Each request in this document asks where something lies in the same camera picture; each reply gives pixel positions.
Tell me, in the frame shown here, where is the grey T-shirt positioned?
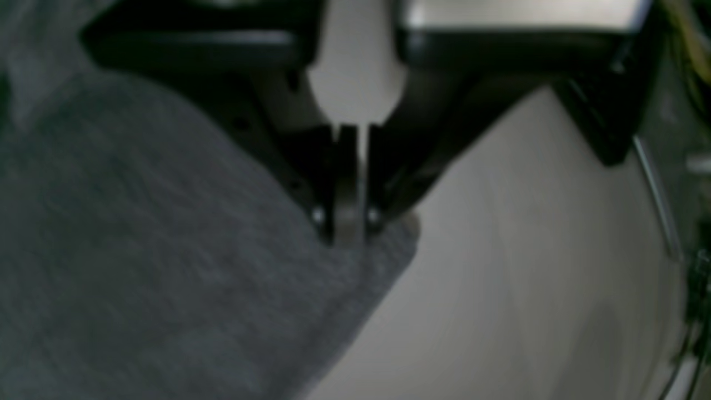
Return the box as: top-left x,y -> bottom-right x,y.
1,1 -> 418,399

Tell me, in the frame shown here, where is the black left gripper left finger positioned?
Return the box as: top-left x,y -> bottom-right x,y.
81,1 -> 335,244

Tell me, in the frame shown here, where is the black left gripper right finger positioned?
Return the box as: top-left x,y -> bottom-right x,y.
364,1 -> 655,231

